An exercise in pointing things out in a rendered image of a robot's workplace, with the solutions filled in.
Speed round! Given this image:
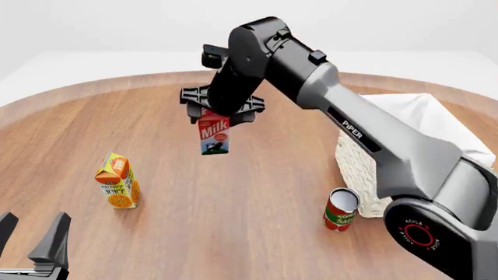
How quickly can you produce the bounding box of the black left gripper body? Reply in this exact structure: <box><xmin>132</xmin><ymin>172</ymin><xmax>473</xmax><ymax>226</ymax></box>
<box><xmin>0</xmin><ymin>260</ymin><xmax>71</xmax><ymax>280</ymax></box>

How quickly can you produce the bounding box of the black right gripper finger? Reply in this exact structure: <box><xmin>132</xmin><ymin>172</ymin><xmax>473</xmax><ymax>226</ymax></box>
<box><xmin>229</xmin><ymin>111</ymin><xmax>258</xmax><ymax>128</ymax></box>
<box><xmin>186</xmin><ymin>102</ymin><xmax>203</xmax><ymax>125</ymax></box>

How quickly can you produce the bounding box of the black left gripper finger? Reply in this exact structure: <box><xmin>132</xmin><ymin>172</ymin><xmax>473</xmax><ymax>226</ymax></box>
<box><xmin>0</xmin><ymin>212</ymin><xmax>19</xmax><ymax>254</ymax></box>
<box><xmin>26</xmin><ymin>212</ymin><xmax>72</xmax><ymax>271</ymax></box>

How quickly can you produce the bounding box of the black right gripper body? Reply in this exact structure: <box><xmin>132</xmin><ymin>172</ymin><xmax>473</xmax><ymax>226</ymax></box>
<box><xmin>179</xmin><ymin>85</ymin><xmax>267</xmax><ymax>115</ymax></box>

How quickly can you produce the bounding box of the red and white milk carton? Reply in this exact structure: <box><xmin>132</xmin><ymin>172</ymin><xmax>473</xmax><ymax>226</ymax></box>
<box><xmin>197</xmin><ymin>108</ymin><xmax>232</xmax><ymax>156</ymax></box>

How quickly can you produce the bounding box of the white woven basket with cloth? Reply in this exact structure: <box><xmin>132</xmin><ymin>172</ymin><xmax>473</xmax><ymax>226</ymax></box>
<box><xmin>335</xmin><ymin>93</ymin><xmax>497</xmax><ymax>219</ymax></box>

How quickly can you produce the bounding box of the orange juice carton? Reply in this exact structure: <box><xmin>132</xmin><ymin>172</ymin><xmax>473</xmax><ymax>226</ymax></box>
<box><xmin>94</xmin><ymin>149</ymin><xmax>142</xmax><ymax>210</ymax></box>

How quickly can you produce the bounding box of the red tomato sauce can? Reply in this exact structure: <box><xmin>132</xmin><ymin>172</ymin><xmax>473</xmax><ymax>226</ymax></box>
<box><xmin>323</xmin><ymin>187</ymin><xmax>361</xmax><ymax>233</ymax></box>

